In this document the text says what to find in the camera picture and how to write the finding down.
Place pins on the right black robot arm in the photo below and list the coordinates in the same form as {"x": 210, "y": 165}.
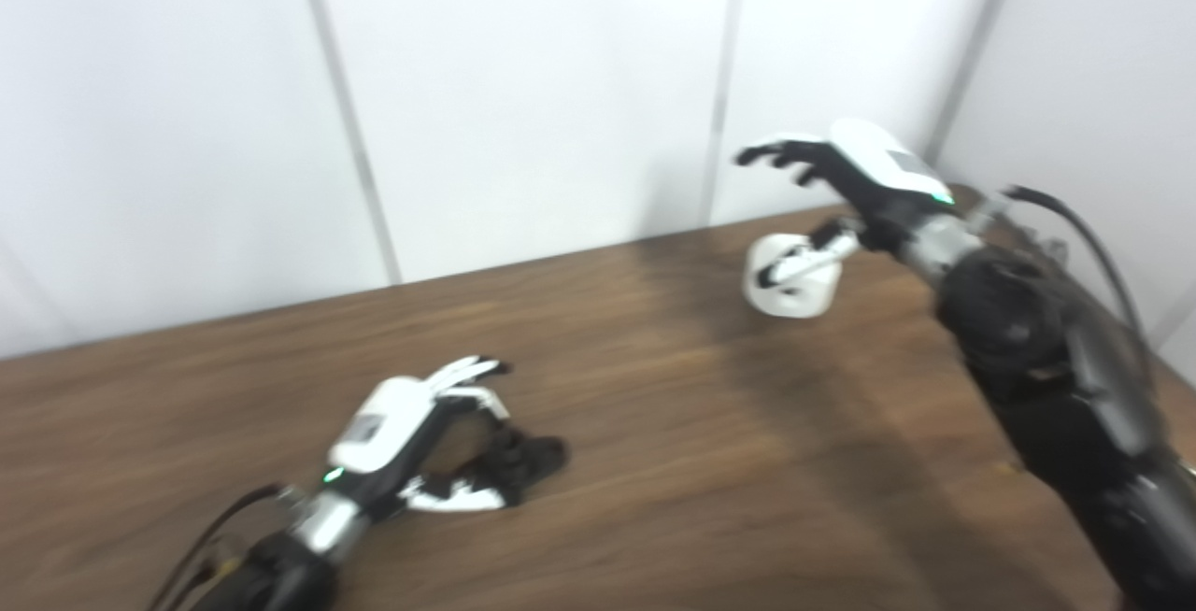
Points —
{"x": 1046, "y": 359}

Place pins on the round white plastic piece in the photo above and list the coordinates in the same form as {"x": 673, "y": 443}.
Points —
{"x": 808, "y": 298}

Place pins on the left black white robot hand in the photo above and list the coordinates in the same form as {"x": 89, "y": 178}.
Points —
{"x": 383, "y": 424}

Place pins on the black plastic holder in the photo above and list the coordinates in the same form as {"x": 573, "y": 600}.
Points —
{"x": 537, "y": 457}

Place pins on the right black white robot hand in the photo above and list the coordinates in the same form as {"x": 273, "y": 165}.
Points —
{"x": 878, "y": 172}

